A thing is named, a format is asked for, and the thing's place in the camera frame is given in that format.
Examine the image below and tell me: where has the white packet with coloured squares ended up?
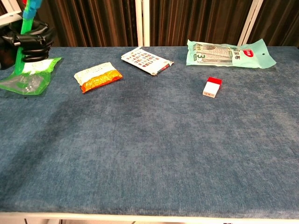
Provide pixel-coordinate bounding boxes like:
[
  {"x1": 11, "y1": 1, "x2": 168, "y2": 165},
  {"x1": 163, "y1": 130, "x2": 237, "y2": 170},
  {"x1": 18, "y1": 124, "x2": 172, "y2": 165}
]
[{"x1": 121, "y1": 46, "x2": 175, "y2": 77}]

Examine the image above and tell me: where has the red green hand clapper toy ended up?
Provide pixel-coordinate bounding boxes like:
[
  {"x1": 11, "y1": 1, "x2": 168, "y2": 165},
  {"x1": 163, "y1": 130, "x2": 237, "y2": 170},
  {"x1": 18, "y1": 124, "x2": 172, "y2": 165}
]
[{"x1": 14, "y1": 0, "x2": 45, "y2": 77}]

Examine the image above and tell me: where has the orange white snack packet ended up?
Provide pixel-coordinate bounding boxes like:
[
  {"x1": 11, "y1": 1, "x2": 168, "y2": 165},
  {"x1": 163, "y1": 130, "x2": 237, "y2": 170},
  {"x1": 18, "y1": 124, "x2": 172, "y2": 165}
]
[{"x1": 73, "y1": 62, "x2": 123, "y2": 94}]

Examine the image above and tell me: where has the dark brown pleated curtain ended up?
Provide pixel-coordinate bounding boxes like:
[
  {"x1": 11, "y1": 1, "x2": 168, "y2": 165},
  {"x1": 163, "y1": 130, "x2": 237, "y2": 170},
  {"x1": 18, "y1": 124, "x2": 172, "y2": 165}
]
[
  {"x1": 35, "y1": 0, "x2": 138, "y2": 47},
  {"x1": 149, "y1": 0, "x2": 254, "y2": 47},
  {"x1": 247, "y1": 0, "x2": 299, "y2": 49}
]

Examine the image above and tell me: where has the small red white box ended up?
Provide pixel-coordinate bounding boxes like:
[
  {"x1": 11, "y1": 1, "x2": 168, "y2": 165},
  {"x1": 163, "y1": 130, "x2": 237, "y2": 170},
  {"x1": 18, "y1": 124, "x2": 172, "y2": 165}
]
[{"x1": 202, "y1": 77, "x2": 223, "y2": 98}]

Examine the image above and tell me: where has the white table frame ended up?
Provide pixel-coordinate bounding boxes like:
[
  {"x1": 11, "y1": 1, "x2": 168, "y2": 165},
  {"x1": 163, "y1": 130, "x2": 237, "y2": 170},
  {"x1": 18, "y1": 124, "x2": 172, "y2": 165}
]
[{"x1": 0, "y1": 211, "x2": 299, "y2": 224}]

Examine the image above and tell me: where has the green clear plastic bag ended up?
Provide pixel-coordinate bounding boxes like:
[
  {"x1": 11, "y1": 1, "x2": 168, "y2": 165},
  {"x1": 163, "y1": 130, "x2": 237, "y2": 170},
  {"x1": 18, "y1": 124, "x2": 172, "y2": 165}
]
[{"x1": 0, "y1": 57, "x2": 63, "y2": 96}]

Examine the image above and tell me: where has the white frame post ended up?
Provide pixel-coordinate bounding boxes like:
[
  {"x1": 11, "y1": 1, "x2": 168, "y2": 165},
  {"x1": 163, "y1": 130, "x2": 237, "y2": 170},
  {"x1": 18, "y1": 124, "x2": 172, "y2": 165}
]
[
  {"x1": 1, "y1": 0, "x2": 24, "y2": 14},
  {"x1": 135, "y1": 0, "x2": 150, "y2": 47},
  {"x1": 237, "y1": 0, "x2": 264, "y2": 46}
]

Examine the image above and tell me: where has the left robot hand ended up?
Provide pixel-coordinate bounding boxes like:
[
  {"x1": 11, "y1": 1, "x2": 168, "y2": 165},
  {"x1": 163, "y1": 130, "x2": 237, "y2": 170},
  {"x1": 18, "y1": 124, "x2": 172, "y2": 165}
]
[{"x1": 0, "y1": 11, "x2": 56, "y2": 70}]

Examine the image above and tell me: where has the teal dishcloth package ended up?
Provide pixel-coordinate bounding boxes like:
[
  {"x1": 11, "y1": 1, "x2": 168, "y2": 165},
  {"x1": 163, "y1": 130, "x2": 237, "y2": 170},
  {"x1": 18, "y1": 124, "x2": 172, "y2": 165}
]
[{"x1": 186, "y1": 38, "x2": 277, "y2": 70}]

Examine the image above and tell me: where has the blue table cloth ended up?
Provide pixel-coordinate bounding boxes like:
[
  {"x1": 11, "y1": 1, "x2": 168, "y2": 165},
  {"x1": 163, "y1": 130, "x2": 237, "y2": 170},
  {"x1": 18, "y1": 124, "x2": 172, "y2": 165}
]
[{"x1": 0, "y1": 46, "x2": 299, "y2": 220}]

